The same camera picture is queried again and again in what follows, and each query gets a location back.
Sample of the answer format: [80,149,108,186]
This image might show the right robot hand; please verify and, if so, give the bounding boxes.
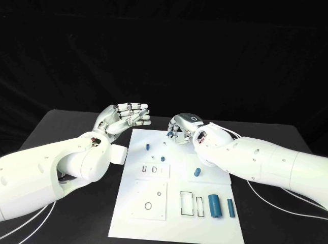
[167,112,208,145]

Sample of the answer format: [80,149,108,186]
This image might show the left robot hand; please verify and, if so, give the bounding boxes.
[94,103,153,144]

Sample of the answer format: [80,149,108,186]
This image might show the white task board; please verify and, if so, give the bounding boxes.
[107,128,247,244]

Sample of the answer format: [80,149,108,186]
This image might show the thick blue cylinder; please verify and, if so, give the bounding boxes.
[208,194,224,218]

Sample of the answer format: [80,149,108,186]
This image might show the thin long blue cylinder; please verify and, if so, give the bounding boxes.
[226,198,236,218]

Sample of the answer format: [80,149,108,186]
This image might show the white cable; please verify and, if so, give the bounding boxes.
[209,122,242,139]
[281,188,328,212]
[0,206,51,244]
[247,180,328,223]
[18,201,58,244]

